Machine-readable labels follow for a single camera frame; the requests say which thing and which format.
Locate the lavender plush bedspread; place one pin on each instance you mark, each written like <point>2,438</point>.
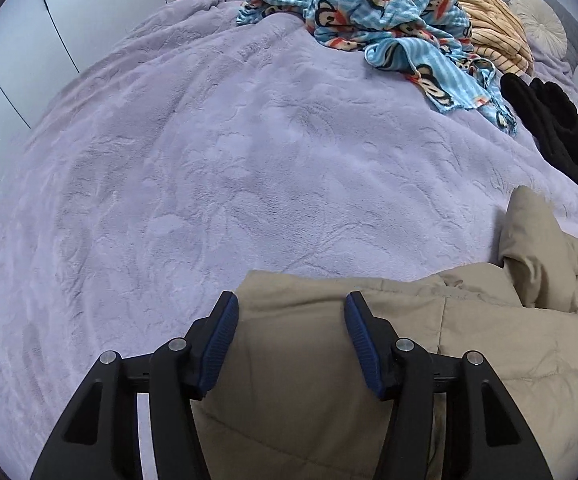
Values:
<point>200,150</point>

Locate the black folded garment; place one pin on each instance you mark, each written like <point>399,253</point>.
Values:
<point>550,116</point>

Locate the blue monkey print garment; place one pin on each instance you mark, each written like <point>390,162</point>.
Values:
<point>428,41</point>

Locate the round white pillow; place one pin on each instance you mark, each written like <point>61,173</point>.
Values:
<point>542,25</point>

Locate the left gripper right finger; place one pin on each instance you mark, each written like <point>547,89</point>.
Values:
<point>486,435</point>

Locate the white wardrobe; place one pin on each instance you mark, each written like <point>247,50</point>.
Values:
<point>44,44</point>

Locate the cream striped garment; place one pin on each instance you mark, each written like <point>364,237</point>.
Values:
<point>497,34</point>

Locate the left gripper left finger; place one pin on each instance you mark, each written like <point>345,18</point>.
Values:
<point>96,436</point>

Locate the beige puffer jacket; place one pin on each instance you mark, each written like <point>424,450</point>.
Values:
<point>291,402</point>

